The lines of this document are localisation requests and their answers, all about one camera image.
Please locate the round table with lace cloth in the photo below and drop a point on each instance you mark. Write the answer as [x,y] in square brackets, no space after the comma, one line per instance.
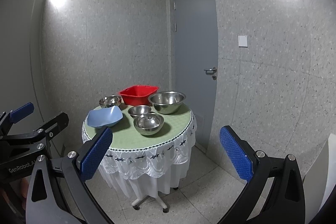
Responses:
[147,166]

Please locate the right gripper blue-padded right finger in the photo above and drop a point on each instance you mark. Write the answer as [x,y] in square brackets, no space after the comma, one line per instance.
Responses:
[274,190]

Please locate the grey door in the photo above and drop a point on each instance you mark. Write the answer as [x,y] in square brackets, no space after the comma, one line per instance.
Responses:
[194,45]

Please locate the small plain steel bowl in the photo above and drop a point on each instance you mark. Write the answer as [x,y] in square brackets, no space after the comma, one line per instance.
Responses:
[136,111]

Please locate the metal door handle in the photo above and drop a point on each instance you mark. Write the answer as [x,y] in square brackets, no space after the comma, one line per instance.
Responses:
[210,71]

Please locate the white wall switch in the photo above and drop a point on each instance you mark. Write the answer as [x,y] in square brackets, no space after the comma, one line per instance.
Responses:
[242,41]

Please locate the small faceted steel bowl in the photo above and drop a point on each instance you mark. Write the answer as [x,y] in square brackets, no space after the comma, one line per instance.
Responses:
[110,101]

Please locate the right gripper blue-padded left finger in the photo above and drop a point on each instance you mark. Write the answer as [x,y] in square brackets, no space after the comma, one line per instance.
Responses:
[95,153]

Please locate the medium shiny steel bowl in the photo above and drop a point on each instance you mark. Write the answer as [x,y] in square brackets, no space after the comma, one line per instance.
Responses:
[148,124]

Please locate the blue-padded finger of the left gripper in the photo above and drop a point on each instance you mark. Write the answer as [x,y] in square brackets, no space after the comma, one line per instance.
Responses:
[14,116]
[51,125]

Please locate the large stainless steel bowl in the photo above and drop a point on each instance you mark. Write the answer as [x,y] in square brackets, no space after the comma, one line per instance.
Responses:
[167,102]

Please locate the blue plastic bowl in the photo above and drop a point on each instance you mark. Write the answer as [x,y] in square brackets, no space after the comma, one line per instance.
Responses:
[104,117]

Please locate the red plastic basin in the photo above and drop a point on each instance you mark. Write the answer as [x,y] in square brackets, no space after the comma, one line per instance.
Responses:
[137,94]

